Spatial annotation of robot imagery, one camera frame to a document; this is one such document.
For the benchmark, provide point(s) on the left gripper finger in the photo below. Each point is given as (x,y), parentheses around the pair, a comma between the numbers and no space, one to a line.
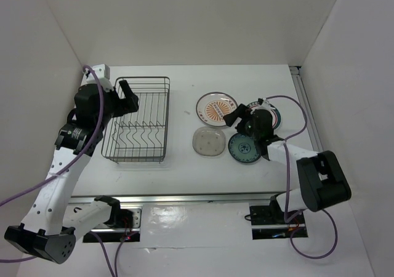
(120,105)
(130,101)

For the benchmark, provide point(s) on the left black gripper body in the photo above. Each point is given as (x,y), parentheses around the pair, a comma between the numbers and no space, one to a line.
(111,100)

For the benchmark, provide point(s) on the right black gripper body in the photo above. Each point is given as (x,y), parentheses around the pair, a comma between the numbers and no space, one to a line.
(250,130)

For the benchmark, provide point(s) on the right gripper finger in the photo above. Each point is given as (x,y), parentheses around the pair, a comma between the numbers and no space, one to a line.
(244,127)
(240,112)

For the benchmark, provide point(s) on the white plate teal rim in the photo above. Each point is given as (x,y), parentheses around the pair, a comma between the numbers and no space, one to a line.
(277,119)

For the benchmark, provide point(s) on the blue floral plate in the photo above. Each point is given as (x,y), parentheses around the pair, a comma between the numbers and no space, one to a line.
(242,149)

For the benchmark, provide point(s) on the white plate orange sunburst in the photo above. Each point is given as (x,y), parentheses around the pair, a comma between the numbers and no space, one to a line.
(213,106)

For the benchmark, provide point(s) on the clear glass plate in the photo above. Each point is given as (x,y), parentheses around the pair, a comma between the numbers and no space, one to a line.
(208,141)

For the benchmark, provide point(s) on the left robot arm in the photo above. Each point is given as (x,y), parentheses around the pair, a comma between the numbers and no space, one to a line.
(45,232)

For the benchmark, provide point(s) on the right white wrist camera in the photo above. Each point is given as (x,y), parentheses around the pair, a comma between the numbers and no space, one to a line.
(264,104)

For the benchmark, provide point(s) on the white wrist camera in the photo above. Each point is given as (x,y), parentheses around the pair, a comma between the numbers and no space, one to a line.
(102,73)
(264,104)

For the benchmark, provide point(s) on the wire dish rack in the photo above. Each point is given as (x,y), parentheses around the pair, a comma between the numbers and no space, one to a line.
(140,137)

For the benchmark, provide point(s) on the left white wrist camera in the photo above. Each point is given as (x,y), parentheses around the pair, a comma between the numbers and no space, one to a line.
(102,73)

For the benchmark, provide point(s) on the aluminium rail right side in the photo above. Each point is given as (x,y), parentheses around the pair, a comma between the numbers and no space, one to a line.
(303,99)

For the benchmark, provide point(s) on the aluminium rail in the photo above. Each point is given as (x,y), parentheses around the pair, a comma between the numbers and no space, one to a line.
(303,99)
(195,198)

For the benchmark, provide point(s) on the aluminium rail front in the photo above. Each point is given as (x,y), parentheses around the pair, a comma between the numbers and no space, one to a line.
(195,198)

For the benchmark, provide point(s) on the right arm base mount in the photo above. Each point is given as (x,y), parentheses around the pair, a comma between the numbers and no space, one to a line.
(266,225)

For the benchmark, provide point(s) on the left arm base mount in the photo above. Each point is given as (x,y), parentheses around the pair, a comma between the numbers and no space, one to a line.
(127,228)

